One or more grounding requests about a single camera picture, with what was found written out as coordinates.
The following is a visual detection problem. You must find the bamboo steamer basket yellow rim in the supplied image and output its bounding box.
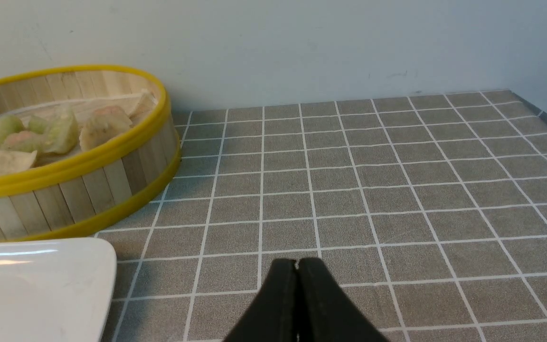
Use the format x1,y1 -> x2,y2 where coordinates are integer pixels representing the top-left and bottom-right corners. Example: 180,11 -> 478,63
0,65 -> 181,242

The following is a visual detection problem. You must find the pink tinted dumpling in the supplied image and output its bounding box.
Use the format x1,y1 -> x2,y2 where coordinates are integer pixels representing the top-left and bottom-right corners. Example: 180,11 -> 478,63
1,131 -> 44,154

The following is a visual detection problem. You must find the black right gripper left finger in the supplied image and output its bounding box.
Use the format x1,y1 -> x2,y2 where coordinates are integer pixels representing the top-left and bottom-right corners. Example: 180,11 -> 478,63
224,258 -> 298,342

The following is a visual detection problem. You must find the white square plate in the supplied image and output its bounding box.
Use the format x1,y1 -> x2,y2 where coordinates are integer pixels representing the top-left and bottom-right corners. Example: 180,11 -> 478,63
0,237 -> 117,342

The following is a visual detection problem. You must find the grey checked tablecloth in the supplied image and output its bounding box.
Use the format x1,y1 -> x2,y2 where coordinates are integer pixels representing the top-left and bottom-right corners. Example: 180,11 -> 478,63
98,90 -> 547,342

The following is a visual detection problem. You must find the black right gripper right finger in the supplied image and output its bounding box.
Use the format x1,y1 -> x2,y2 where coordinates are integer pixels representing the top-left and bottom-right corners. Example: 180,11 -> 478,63
297,257 -> 388,342

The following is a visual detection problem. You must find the light green dumpling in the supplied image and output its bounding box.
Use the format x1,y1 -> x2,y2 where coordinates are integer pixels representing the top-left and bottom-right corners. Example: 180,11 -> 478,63
0,115 -> 25,147

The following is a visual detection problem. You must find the pale cream dumpling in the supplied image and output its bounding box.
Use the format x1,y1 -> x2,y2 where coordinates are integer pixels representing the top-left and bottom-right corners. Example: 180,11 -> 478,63
79,105 -> 133,152

